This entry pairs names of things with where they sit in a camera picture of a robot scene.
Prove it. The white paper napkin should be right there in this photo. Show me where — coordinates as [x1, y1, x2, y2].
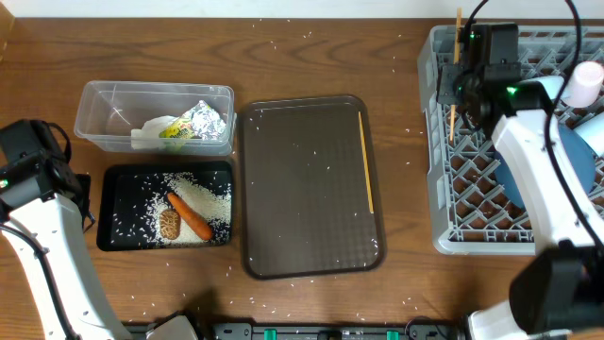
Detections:
[130, 115, 176, 150]

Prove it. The light blue plastic cup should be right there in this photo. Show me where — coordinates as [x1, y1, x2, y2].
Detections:
[574, 113, 604, 157]

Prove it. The clear plastic bin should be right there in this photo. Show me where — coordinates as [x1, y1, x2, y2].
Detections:
[74, 80, 236, 157]

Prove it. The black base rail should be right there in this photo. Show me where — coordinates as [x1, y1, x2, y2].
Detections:
[193, 318, 465, 340]

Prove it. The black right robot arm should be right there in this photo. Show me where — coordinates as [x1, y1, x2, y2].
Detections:
[437, 61, 603, 339]

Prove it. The brown food scrap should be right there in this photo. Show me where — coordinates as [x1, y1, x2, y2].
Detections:
[159, 209, 180, 240]

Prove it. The white plastic cup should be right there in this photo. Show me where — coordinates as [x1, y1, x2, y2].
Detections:
[562, 61, 603, 108]

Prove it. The dark brown serving tray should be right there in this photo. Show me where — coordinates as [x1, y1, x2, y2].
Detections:
[238, 94, 387, 281]

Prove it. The grey dishwasher rack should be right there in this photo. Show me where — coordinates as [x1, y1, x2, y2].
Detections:
[417, 25, 603, 256]

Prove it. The pile of rice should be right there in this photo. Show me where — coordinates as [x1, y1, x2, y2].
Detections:
[141, 172, 231, 247]

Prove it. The wooden chopstick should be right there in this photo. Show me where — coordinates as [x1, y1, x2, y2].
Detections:
[358, 110, 375, 214]
[449, 7, 462, 145]

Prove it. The orange carrot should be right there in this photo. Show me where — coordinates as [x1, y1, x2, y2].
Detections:
[167, 193, 213, 241]

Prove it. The foil snack wrapper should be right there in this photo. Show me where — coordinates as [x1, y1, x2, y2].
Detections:
[159, 100, 227, 151]

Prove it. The dark blue plate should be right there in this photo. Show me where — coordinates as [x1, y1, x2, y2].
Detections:
[495, 124, 596, 209]

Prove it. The black plastic tray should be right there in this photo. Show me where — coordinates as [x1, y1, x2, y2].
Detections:
[96, 161, 233, 251]

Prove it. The light blue bowl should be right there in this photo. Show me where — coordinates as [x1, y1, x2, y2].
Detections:
[532, 76, 564, 101]

